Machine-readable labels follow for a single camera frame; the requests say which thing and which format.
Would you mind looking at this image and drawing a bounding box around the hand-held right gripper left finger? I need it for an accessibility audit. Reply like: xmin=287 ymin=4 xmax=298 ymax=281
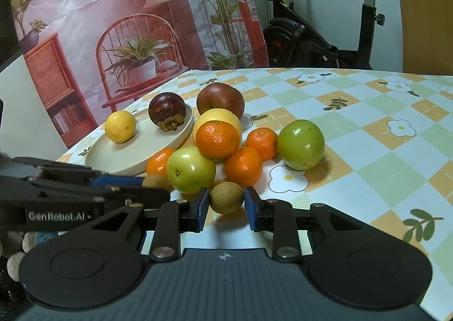
xmin=88 ymin=187 xmax=210 ymax=262

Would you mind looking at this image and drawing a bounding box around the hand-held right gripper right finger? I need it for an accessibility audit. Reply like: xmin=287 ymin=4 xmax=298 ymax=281
xmin=245 ymin=187 xmax=369 ymax=262

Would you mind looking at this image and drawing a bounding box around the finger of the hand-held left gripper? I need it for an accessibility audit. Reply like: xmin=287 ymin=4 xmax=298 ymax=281
xmin=94 ymin=186 xmax=171 ymax=213
xmin=42 ymin=168 xmax=144 ymax=187

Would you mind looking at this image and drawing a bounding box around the brown longan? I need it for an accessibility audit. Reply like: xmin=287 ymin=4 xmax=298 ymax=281
xmin=210 ymin=181 xmax=245 ymax=215
xmin=142 ymin=174 xmax=174 ymax=192

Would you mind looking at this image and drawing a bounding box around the beige round plate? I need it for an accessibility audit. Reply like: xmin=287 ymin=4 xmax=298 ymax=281
xmin=86 ymin=103 xmax=195 ymax=176

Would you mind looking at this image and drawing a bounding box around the green jujube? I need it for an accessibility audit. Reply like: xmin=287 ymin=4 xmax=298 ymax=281
xmin=277 ymin=120 xmax=325 ymax=170
xmin=166 ymin=146 xmax=216 ymax=195

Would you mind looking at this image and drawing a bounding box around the yellow lemon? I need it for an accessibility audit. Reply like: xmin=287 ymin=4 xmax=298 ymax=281
xmin=105 ymin=110 xmax=137 ymax=144

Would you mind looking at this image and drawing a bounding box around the dark purple mangosteen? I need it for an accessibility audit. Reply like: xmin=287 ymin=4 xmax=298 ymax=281
xmin=148 ymin=93 xmax=187 ymax=131

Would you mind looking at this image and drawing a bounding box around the person's left hand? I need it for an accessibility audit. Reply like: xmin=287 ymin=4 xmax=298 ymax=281
xmin=0 ymin=231 xmax=38 ymax=304

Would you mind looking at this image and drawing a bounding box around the large orange mandarin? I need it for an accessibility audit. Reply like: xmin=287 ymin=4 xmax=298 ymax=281
xmin=195 ymin=120 xmax=240 ymax=161

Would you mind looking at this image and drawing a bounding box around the large yellow citrus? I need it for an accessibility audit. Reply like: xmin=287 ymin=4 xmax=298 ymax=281
xmin=192 ymin=108 xmax=243 ymax=146

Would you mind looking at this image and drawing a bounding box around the red apple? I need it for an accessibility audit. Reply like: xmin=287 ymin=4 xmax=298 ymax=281
xmin=196 ymin=82 xmax=245 ymax=120

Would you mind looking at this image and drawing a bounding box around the checkered floral tablecloth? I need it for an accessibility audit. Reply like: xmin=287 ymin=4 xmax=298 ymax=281
xmin=57 ymin=67 xmax=453 ymax=321

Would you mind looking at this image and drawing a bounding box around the black exercise bike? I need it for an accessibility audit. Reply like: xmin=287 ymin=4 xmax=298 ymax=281
xmin=241 ymin=0 xmax=399 ymax=70

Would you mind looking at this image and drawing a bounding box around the wooden door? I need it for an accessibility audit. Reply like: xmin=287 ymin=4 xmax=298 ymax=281
xmin=390 ymin=0 xmax=453 ymax=76

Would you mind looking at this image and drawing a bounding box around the printed wall cloth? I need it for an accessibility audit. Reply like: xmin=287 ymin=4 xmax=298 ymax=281
xmin=7 ymin=0 xmax=270 ymax=150

